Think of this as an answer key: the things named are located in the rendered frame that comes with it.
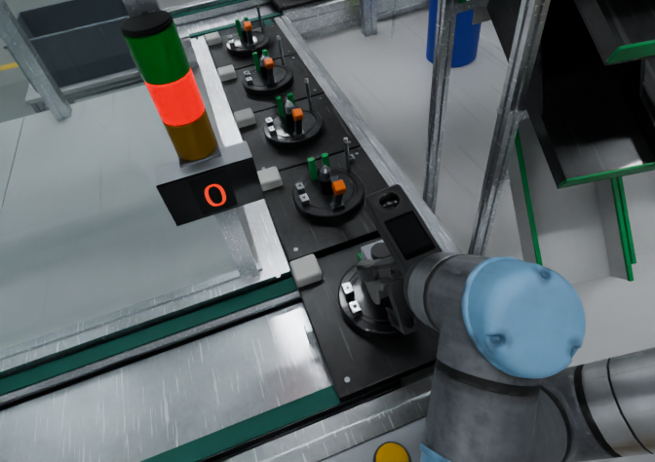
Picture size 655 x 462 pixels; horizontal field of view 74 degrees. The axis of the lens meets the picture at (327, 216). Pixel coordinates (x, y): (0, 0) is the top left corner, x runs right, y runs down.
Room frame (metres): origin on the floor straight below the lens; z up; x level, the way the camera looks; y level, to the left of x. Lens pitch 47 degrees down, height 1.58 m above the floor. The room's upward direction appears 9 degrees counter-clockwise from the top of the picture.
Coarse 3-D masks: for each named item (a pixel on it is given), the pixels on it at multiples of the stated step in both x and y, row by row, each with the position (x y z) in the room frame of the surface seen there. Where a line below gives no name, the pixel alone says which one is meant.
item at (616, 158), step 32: (512, 0) 0.54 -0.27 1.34; (512, 32) 0.53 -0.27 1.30; (544, 32) 0.56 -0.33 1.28; (576, 32) 0.55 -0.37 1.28; (544, 64) 0.51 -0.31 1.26; (576, 64) 0.50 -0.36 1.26; (640, 64) 0.45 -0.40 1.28; (544, 96) 0.47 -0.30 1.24; (576, 96) 0.46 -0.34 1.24; (608, 96) 0.46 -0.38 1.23; (640, 96) 0.43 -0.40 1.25; (544, 128) 0.41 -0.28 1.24; (576, 128) 0.42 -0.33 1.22; (608, 128) 0.42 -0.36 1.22; (640, 128) 0.41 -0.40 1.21; (576, 160) 0.38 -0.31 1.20; (608, 160) 0.38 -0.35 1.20; (640, 160) 0.37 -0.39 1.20
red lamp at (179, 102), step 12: (192, 72) 0.45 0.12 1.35; (168, 84) 0.42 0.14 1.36; (180, 84) 0.43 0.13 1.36; (192, 84) 0.44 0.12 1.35; (156, 96) 0.42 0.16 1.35; (168, 96) 0.42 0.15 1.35; (180, 96) 0.42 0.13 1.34; (192, 96) 0.43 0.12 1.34; (168, 108) 0.42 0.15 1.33; (180, 108) 0.42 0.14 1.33; (192, 108) 0.43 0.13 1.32; (204, 108) 0.44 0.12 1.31; (168, 120) 0.42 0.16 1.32; (180, 120) 0.42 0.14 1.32; (192, 120) 0.42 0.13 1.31
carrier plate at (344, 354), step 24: (336, 264) 0.46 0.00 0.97; (312, 288) 0.42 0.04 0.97; (336, 288) 0.41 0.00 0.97; (312, 312) 0.37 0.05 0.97; (336, 312) 0.36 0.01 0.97; (336, 336) 0.32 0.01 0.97; (360, 336) 0.32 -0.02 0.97; (408, 336) 0.30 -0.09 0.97; (336, 360) 0.28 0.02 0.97; (360, 360) 0.28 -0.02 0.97; (384, 360) 0.27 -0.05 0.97; (408, 360) 0.27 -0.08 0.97; (432, 360) 0.26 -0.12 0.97; (336, 384) 0.25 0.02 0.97; (360, 384) 0.24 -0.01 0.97; (384, 384) 0.25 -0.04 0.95
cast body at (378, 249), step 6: (366, 246) 0.39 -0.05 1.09; (372, 246) 0.39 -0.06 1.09; (378, 246) 0.38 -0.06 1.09; (384, 246) 0.38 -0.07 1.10; (366, 252) 0.38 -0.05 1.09; (372, 252) 0.37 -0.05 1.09; (378, 252) 0.37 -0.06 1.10; (384, 252) 0.37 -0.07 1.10; (366, 258) 0.37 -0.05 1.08; (372, 258) 0.37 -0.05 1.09; (378, 258) 0.36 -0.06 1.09; (384, 294) 0.34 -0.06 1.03
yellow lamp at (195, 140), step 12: (204, 120) 0.44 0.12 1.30; (168, 132) 0.43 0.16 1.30; (180, 132) 0.42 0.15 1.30; (192, 132) 0.42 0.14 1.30; (204, 132) 0.43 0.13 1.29; (180, 144) 0.42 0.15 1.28; (192, 144) 0.42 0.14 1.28; (204, 144) 0.43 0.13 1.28; (216, 144) 0.44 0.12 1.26; (180, 156) 0.43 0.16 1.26; (192, 156) 0.42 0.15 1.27; (204, 156) 0.42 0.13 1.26
